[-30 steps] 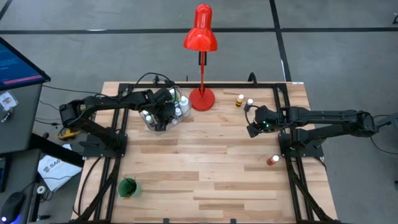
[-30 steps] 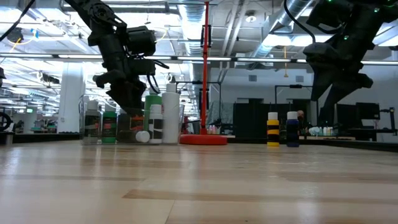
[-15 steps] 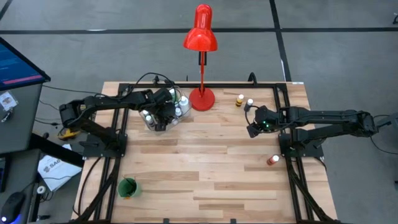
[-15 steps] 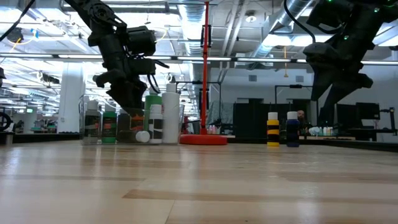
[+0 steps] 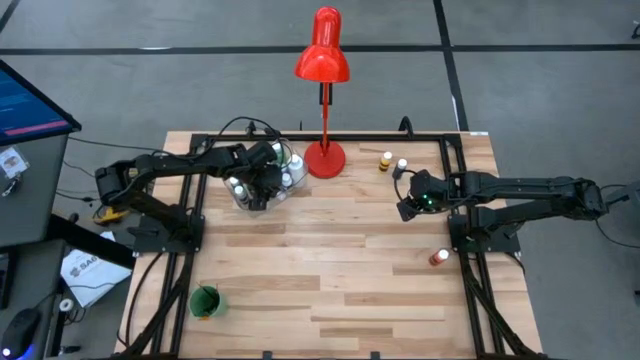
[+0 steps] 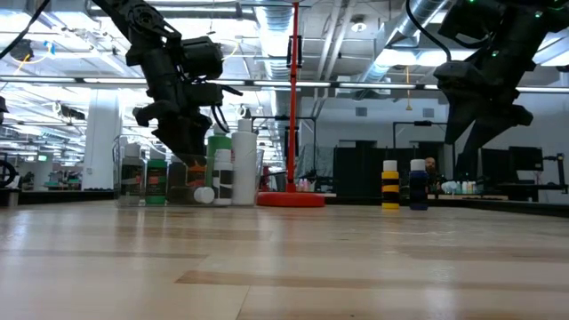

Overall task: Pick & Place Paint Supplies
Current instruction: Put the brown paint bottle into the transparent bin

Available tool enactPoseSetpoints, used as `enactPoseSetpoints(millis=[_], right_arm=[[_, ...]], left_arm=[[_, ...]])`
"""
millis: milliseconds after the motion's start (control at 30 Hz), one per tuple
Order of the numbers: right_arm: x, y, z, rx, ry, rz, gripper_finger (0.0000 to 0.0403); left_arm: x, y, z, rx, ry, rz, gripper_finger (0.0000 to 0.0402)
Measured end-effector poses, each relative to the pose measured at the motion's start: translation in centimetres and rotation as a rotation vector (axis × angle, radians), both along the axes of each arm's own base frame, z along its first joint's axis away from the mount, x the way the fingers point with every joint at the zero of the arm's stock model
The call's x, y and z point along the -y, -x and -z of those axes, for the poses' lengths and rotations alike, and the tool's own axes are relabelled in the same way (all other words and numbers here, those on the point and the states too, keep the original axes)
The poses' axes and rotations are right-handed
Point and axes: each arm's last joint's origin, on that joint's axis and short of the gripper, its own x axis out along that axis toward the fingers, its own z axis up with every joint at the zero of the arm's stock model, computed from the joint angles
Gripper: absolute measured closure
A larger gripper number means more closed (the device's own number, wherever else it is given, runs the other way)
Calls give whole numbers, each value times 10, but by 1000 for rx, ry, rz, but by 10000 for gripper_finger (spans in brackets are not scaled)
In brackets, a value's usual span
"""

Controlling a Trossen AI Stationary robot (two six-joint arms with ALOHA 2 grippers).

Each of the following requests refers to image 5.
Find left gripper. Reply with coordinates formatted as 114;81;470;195
234;162;284;212

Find clear plastic bin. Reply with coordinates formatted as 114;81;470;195
222;137;310;218

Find large green paint bottle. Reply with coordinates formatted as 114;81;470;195
272;141;291;169

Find tall white bottle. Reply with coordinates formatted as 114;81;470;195
287;153;307;185

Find orange bristle paintbrush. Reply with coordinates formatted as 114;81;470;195
198;285;214;322

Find red desk lamp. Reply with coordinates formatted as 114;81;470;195
293;5;351;180

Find green plastic cup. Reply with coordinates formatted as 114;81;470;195
188;284;227;321

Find yellow tool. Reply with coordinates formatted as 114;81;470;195
93;204;125;227

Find black desk beam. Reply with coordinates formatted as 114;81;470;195
44;213;137;270

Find white printed paper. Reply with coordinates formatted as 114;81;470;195
59;230;133;309

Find grey desk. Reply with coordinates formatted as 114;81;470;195
0;133;71;249

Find white id card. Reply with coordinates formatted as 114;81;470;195
0;146;30;180

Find computer monitor blue screen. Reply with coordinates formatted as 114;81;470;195
0;58;83;147

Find black computer mouse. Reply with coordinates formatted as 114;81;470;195
0;307;43;360

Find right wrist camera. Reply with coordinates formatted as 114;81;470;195
397;199;419;223

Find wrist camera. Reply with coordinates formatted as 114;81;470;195
397;199;419;223
247;139;279;169

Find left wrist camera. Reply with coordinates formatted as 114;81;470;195
247;139;279;169

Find black cable adapter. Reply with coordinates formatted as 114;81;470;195
244;120;284;139

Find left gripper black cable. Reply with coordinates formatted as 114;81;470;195
149;116;294;174

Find dark power cable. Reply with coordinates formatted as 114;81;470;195
123;251;167;347

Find thin black floor cable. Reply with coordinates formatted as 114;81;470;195
67;135;161;153

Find key lanyard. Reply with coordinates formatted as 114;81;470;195
1;172;24;198

